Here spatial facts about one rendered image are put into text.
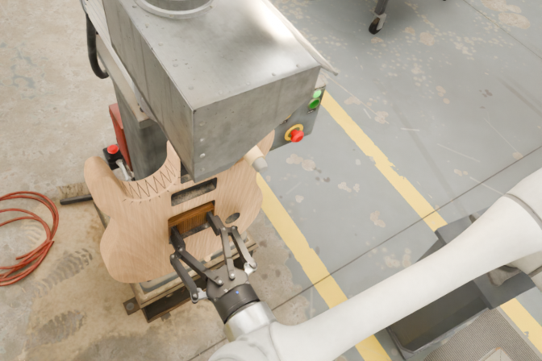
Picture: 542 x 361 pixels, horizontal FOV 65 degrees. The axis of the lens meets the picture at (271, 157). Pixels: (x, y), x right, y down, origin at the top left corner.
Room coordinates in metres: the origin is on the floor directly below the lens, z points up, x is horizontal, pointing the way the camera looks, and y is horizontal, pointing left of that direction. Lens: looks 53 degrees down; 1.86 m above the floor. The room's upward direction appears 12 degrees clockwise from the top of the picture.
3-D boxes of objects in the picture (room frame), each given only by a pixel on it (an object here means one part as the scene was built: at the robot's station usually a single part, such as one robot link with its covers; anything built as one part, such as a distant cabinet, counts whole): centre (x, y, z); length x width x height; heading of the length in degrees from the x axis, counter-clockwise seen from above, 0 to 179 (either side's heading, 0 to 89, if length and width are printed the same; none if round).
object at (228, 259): (0.34, 0.04, 1.09); 0.11 x 0.01 x 0.04; 20
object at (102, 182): (0.34, 0.24, 1.27); 0.07 x 0.04 x 0.10; 131
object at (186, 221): (0.40, 0.14, 1.09); 0.10 x 0.03 x 0.05; 131
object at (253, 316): (0.22, -0.03, 1.09); 0.09 x 0.06 x 0.09; 131
